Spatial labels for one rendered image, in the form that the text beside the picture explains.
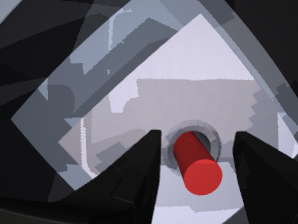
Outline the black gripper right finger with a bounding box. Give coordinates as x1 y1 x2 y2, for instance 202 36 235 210
233 131 298 224

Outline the red peg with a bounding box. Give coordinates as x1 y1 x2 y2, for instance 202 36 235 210
173 131 222 196

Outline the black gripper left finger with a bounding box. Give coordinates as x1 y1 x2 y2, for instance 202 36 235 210
0 129 162 224

